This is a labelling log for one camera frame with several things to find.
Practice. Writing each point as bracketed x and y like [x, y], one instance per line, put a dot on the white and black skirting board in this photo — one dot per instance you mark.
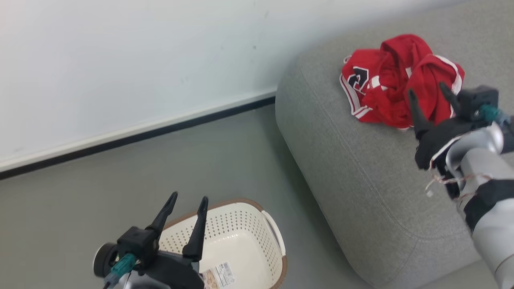
[120, 138]

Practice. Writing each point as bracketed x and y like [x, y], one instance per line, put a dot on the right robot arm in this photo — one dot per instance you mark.
[482, 156]

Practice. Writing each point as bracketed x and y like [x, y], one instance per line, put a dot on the paper barcode label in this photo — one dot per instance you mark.
[219, 276]

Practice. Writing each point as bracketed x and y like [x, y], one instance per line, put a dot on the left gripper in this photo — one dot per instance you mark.
[172, 271]

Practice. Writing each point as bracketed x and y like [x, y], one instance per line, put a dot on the red basketball jersey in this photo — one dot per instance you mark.
[393, 88]

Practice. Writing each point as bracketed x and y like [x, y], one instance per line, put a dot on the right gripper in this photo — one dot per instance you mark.
[437, 138]

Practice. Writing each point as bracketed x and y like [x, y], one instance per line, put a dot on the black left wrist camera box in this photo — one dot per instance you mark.
[136, 245]

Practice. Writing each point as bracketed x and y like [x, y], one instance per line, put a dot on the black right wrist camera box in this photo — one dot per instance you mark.
[478, 98]

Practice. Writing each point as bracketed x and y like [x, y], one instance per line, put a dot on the grey fabric sofa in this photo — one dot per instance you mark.
[361, 160]

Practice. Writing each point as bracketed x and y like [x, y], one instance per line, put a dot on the white perforated laundry basket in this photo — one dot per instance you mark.
[241, 241]

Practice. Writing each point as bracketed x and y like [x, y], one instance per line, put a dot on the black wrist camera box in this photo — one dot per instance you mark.
[136, 245]
[478, 98]

